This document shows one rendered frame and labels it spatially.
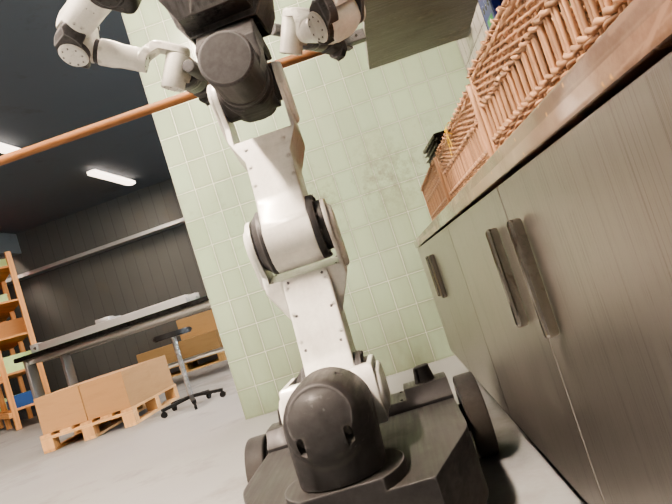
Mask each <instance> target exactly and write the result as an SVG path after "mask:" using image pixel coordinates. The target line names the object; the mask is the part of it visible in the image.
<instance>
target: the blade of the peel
mask: <svg viewBox="0 0 672 504"><path fill-rule="evenodd" d="M364 3H365V8H366V17H365V20H364V22H362V23H363V31H364V34H365V37H366V41H365V48H366V56H367V63H368V66H369V70H370V69H373V68H376V67H379V66H382V65H385V64H388V63H391V62H394V61H397V60H400V59H403V58H406V57H409V56H411V55H414V54H417V53H420V52H423V51H426V50H429V49H432V48H435V47H438V46H441V45H444V44H447V43H449V42H452V41H455V40H458V39H461V38H464V37H467V36H468V32H469V29H470V26H471V23H472V19H473V16H474V13H475V10H476V6H477V3H478V0H364Z"/></svg>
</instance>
